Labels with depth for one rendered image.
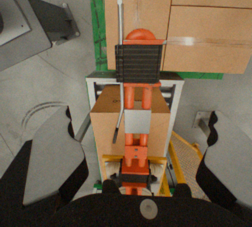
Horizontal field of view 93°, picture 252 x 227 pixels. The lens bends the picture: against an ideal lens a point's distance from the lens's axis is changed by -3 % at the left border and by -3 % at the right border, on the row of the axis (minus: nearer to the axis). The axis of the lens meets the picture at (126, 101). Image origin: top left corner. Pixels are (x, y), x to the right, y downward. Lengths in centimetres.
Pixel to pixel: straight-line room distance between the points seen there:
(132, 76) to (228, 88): 177
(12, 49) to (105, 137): 74
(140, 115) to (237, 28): 95
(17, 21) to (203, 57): 112
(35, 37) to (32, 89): 127
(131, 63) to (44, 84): 176
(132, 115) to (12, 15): 81
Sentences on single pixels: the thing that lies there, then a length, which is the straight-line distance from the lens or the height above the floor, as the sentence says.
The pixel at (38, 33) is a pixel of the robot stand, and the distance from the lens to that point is 87.
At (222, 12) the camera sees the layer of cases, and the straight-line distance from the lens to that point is 107.
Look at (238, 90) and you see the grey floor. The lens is 205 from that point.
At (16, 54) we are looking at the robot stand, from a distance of 99.
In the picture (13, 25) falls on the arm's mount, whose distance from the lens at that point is 93.
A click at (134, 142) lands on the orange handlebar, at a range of 38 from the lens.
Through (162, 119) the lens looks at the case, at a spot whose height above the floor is 95.
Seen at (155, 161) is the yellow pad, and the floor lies 110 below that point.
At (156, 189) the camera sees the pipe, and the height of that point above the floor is 113.
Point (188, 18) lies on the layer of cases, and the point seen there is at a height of 54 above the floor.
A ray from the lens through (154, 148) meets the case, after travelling 78.
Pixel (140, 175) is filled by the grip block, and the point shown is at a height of 122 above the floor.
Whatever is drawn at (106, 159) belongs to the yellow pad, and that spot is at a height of 110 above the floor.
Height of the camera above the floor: 146
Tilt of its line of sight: 62 degrees down
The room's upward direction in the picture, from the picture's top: 173 degrees counter-clockwise
